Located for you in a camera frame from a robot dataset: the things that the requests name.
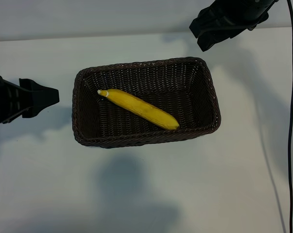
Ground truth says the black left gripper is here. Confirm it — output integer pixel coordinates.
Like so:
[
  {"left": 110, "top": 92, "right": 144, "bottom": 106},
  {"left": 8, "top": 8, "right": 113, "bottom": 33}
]
[{"left": 0, "top": 69, "right": 60, "bottom": 130}]

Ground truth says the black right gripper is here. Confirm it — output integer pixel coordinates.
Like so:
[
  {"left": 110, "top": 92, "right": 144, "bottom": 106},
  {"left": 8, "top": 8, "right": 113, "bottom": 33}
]
[{"left": 189, "top": 0, "right": 280, "bottom": 52}]

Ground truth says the thin black cable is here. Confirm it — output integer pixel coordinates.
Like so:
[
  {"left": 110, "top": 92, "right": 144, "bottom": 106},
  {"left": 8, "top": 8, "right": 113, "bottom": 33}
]
[{"left": 286, "top": 0, "right": 293, "bottom": 233}]

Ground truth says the yellow banana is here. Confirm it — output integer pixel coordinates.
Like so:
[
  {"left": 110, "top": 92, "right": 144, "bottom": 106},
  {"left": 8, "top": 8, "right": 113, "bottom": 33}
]
[{"left": 97, "top": 88, "right": 180, "bottom": 131}]

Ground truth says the dark brown wicker basket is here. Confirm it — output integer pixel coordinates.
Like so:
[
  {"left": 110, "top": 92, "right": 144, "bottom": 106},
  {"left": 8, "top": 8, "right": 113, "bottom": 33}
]
[{"left": 72, "top": 57, "right": 222, "bottom": 149}]

